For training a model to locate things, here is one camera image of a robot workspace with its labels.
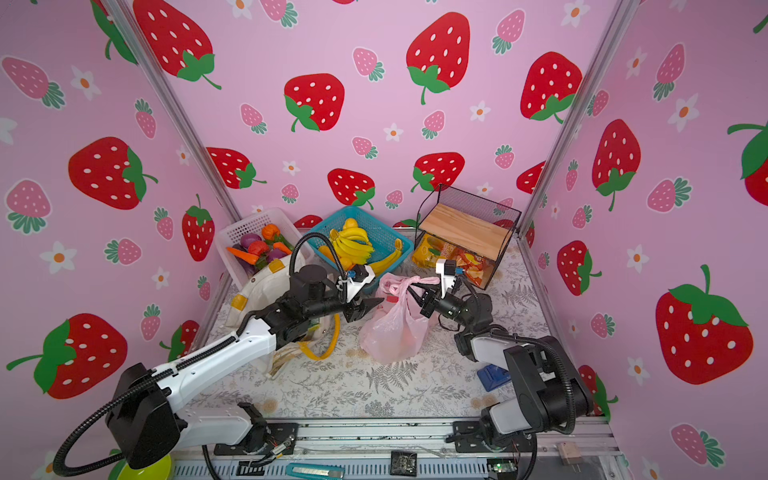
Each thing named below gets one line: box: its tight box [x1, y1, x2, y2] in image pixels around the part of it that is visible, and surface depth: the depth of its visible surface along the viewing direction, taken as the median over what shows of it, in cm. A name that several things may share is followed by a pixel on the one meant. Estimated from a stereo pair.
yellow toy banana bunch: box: [330, 218, 375, 271], surface depth 114 cm
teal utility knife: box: [285, 463, 346, 480], surface depth 71 cm
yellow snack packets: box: [412, 233, 496, 288], surface depth 106 cm
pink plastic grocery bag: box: [359, 273, 440, 364], surface depth 77 cm
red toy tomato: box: [248, 240, 269, 257], surface depth 109 cm
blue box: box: [477, 364, 511, 392], surface depth 81 cm
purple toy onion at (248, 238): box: [240, 233, 262, 249], surface depth 113 cm
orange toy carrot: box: [226, 247, 259, 265], surface depth 109 cm
